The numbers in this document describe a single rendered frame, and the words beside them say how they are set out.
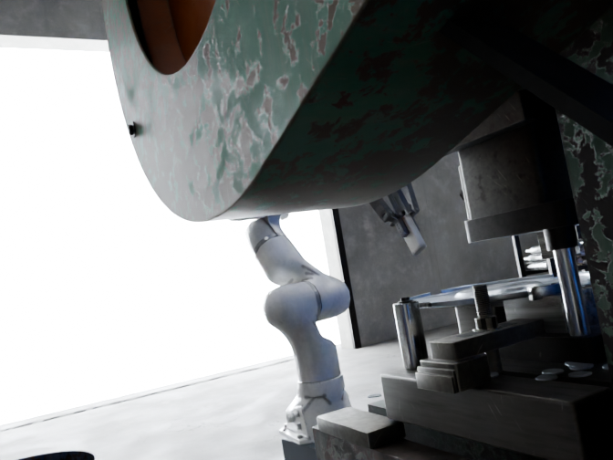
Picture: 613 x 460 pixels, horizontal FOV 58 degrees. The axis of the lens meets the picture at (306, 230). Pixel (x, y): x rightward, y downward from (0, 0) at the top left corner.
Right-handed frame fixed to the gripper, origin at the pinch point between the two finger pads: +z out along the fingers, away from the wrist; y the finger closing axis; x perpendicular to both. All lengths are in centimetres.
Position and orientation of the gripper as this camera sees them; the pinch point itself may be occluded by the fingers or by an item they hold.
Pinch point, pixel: (411, 235)
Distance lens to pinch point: 102.3
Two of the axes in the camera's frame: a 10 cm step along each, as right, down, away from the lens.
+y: -8.7, 1.1, -4.8
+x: 3.5, -5.5, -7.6
